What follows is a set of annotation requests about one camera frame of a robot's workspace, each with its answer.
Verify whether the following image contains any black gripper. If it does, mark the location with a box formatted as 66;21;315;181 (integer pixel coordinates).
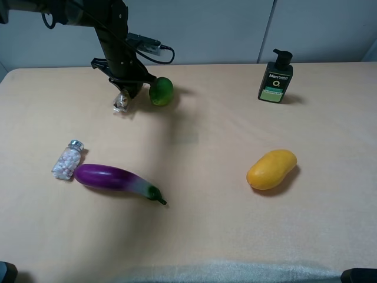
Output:
91;28;157;99

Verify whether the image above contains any gold chocolate pack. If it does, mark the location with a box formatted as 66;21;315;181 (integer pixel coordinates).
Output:
113;91;130;113

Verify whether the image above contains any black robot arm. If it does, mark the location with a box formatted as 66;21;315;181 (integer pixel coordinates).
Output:
1;1;157;98

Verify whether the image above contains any green lime fruit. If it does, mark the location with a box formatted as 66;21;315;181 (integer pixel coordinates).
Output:
148;77;174;106

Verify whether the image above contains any purple eggplant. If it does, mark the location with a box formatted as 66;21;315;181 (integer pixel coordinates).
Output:
74;164;167;205

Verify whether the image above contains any clear pill bottle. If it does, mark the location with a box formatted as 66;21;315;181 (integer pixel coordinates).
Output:
51;140;84;180

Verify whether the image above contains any black pump lotion bottle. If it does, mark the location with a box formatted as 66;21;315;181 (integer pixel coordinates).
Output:
258;49;293;103

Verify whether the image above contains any yellow mango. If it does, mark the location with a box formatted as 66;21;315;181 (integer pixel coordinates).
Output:
246;149;297;190

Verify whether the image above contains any black cable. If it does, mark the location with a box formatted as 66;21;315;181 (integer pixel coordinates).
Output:
41;0;176;65

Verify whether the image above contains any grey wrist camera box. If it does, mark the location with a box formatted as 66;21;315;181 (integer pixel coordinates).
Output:
126;32;161;56

